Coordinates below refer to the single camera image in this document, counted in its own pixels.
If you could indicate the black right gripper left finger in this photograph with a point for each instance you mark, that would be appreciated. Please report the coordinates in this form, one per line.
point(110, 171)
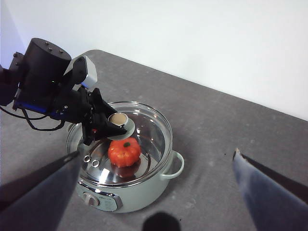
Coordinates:
point(41, 192)

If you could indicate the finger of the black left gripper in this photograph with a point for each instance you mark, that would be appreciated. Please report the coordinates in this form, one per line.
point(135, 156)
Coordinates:
point(101, 103)
point(106, 130)

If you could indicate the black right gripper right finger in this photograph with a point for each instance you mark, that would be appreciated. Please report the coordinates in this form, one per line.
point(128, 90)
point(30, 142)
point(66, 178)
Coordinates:
point(269, 197)

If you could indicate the orange toy pumpkin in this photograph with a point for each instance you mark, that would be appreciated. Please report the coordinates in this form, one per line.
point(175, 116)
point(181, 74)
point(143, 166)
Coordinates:
point(122, 154)

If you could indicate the glass lid with green knob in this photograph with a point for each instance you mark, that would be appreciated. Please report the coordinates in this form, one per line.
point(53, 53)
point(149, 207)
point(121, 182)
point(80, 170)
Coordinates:
point(154, 134)

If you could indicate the pale green electric cooking pot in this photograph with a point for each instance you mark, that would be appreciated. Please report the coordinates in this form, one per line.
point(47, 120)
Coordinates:
point(144, 195)

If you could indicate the pale grey camera box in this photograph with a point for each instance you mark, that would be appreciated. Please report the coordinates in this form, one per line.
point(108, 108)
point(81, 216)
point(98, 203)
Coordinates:
point(90, 72)

